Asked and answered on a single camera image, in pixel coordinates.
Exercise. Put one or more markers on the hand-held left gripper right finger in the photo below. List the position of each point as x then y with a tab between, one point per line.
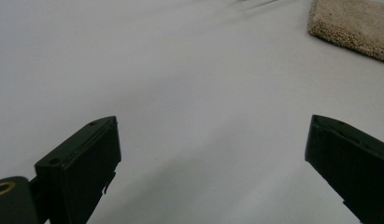
348	161

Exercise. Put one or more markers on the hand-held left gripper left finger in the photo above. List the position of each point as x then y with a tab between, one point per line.
83	165

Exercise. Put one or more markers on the beige fluffy towel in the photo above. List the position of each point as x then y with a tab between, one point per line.
351	25

